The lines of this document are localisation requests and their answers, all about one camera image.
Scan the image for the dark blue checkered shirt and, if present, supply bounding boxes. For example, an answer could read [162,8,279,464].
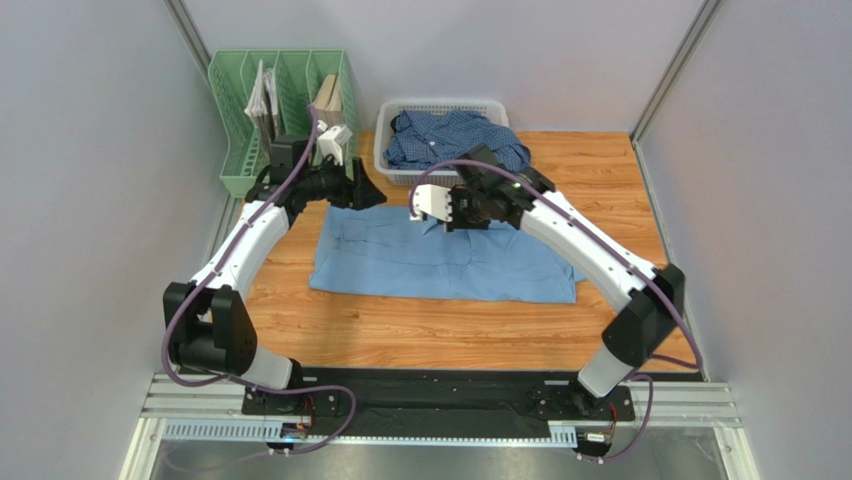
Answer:
[382,109,531,172]

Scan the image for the white plastic basket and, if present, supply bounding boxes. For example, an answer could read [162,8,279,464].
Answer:
[373,98,510,186]

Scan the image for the green file organizer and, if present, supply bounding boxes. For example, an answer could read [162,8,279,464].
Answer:
[208,49,361,199]

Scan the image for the light blue long sleeve shirt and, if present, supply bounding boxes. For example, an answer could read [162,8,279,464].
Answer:
[309,206,585,304]

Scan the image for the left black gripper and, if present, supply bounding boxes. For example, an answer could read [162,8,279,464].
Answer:
[297,156,386,212]

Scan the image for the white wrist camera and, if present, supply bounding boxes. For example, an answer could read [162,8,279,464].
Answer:
[409,184,453,223]
[316,120,353,166]

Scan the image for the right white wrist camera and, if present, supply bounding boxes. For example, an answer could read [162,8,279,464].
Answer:
[409,184,453,223]

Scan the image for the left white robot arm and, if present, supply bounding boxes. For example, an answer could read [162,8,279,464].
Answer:
[161,125,387,393]

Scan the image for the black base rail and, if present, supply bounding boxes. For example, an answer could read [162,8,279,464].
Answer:
[142,362,741,461]

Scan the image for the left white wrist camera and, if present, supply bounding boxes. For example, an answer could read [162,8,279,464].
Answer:
[316,120,353,166]

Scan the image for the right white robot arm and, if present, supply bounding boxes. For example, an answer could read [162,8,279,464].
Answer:
[450,145,685,399]

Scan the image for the beige books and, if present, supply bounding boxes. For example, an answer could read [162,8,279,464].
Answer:
[312,75,345,127]

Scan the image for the grey magazines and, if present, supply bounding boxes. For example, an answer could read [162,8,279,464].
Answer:
[244,59,285,160]

